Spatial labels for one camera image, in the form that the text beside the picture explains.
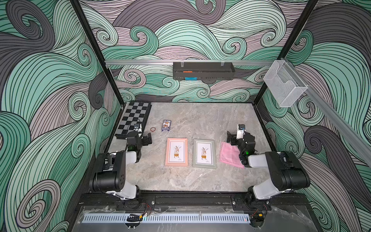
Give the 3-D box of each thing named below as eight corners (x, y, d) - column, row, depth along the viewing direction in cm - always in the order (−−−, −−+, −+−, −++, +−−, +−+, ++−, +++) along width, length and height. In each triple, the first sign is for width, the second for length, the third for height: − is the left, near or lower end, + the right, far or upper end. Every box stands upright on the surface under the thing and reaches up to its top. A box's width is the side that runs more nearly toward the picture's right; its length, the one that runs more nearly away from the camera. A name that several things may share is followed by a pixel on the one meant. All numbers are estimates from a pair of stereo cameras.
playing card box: (161, 131, 105) (161, 129, 103) (162, 121, 111) (162, 119, 109) (170, 131, 105) (170, 129, 103) (171, 121, 111) (171, 119, 109)
